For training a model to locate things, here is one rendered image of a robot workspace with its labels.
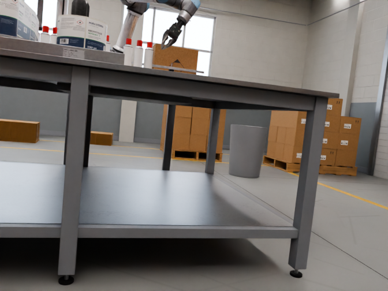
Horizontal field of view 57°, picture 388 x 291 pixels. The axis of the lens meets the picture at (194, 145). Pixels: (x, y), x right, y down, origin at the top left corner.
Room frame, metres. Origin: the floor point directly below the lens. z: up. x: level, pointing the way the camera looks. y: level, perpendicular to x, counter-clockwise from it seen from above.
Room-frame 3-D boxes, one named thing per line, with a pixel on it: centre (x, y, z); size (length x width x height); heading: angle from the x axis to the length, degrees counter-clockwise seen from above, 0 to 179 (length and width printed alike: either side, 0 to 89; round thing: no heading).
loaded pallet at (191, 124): (6.02, 0.08, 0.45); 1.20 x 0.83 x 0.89; 15
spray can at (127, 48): (2.12, 0.44, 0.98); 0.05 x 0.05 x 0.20
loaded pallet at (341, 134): (5.65, -1.85, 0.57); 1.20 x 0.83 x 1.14; 105
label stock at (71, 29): (1.54, 0.52, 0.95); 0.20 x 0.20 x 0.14
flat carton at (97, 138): (6.49, 1.83, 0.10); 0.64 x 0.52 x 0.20; 100
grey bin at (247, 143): (4.40, -0.66, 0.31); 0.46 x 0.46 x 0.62
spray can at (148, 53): (2.15, 0.32, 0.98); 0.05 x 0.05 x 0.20
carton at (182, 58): (2.51, 0.21, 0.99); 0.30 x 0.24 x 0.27; 109
